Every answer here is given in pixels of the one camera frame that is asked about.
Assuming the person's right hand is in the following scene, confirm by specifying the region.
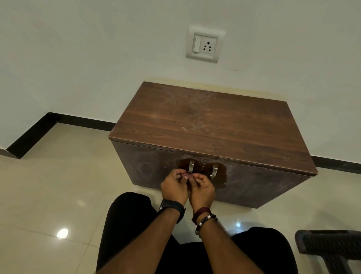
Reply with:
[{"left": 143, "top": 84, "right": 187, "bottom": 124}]
[{"left": 188, "top": 173, "right": 216, "bottom": 215}]

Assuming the person's left hand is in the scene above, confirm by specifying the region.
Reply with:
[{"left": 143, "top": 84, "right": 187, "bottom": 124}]
[{"left": 161, "top": 168, "right": 189, "bottom": 206}]

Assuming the brown wooden cabinet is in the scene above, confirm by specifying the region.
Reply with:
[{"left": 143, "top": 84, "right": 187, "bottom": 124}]
[{"left": 109, "top": 82, "right": 319, "bottom": 209}]

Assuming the person's left forearm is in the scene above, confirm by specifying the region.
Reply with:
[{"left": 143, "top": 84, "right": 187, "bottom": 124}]
[{"left": 97, "top": 208, "right": 181, "bottom": 274}]

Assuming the person's right forearm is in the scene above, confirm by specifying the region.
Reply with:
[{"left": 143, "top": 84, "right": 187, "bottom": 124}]
[{"left": 199, "top": 219, "right": 264, "bottom": 274}]

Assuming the person's black trouser leg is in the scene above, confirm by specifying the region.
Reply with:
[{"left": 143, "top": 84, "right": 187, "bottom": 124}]
[{"left": 96, "top": 192, "right": 299, "bottom": 274}]

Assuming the maroon thread wristband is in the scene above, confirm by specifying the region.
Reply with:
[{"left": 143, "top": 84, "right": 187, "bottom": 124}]
[{"left": 191, "top": 207, "right": 212, "bottom": 225}]

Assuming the black smartwatch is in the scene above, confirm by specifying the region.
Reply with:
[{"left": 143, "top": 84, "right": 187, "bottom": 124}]
[{"left": 158, "top": 199, "right": 186, "bottom": 224}]

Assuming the dark woven plastic stool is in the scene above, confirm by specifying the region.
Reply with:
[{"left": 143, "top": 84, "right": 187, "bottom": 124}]
[{"left": 294, "top": 229, "right": 361, "bottom": 274}]

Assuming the black silver beaded bracelet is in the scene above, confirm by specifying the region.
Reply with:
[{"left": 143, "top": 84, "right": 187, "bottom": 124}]
[{"left": 194, "top": 214, "right": 218, "bottom": 236}]

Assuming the small white switch socket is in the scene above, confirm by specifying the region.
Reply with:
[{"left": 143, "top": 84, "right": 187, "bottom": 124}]
[{"left": 186, "top": 26, "right": 226, "bottom": 64}]

